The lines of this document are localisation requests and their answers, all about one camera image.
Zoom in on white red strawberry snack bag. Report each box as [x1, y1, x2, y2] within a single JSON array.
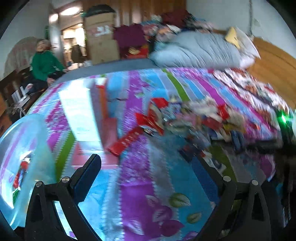
[[13, 157, 31, 202]]

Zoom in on clear blue plastic basin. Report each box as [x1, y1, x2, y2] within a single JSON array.
[[1, 114, 56, 229]]

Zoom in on flat pink red box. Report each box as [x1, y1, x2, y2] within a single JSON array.
[[70, 117, 120, 170]]

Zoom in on wooden headboard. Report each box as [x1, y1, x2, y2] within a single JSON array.
[[247, 37, 296, 109]]

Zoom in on colourful floral bed sheet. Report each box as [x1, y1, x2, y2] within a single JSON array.
[[28, 68, 291, 240]]

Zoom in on long red snack bar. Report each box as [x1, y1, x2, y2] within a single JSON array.
[[107, 126, 144, 157]]

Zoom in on grey folded quilt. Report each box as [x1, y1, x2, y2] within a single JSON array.
[[149, 31, 241, 69]]

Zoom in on white wifi router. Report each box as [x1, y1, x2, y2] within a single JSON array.
[[11, 84, 32, 108]]

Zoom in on white tall box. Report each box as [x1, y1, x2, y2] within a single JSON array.
[[58, 78, 102, 143]]

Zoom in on red orange cookie box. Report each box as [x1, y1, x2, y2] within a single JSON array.
[[95, 77, 108, 119]]

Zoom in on person in green sweater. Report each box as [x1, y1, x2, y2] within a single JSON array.
[[31, 39, 69, 87]]

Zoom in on cardboard boxes stack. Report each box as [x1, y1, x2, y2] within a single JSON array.
[[84, 13, 120, 65]]

